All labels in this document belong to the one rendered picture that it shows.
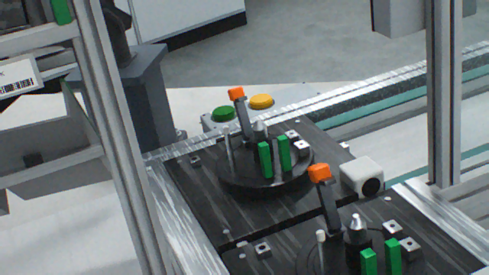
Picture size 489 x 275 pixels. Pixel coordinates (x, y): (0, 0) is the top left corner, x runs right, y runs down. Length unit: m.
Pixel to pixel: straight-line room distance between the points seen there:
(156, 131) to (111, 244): 0.23
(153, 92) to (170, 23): 2.99
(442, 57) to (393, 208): 0.19
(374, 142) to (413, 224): 0.29
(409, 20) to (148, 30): 3.37
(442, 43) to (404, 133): 0.34
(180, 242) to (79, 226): 0.31
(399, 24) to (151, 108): 0.52
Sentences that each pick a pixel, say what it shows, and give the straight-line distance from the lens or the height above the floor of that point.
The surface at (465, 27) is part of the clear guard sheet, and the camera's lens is 0.79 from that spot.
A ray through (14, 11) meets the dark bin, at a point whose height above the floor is 1.32.
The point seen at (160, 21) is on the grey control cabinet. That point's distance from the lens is 4.08.
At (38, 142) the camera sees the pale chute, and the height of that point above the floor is 1.15.
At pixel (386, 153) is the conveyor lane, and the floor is 0.92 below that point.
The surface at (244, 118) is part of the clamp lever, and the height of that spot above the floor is 1.03.
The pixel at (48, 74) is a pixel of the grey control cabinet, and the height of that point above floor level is 0.14.
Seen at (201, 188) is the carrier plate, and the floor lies 0.97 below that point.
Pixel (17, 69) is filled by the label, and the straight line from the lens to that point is 0.53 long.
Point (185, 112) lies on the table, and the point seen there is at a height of 0.86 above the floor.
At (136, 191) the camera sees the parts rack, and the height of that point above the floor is 1.14.
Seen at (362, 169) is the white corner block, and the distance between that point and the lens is 0.84.
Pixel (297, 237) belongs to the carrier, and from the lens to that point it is 0.77.
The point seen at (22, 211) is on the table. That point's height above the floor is 0.86.
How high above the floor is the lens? 1.45
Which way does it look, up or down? 29 degrees down
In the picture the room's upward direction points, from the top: 10 degrees counter-clockwise
